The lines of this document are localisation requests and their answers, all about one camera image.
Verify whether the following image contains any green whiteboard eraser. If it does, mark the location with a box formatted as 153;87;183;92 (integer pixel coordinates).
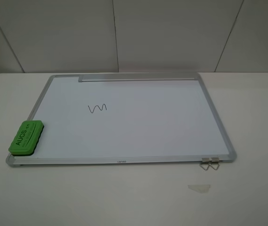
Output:
8;120;44;156

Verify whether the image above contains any white framed whiteboard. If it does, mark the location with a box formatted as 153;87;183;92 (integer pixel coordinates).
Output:
6;74;237;167

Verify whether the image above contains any grey whiteboard pen tray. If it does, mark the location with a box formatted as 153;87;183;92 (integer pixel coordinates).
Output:
78;72;201;82

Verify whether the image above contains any black marker scribble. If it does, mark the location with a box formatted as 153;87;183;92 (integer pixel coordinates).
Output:
88;104;107;114

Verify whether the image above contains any left metal hanging clip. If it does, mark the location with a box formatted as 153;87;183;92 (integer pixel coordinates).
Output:
199;158;211;171

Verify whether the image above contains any metal hanging clip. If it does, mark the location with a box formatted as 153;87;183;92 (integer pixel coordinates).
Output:
208;157;220;170
199;158;211;171

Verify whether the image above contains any right metal hanging clip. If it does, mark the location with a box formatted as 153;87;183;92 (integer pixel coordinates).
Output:
208;157;220;170

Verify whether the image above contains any clear tape piece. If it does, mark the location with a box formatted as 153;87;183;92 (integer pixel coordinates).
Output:
188;185;211;194

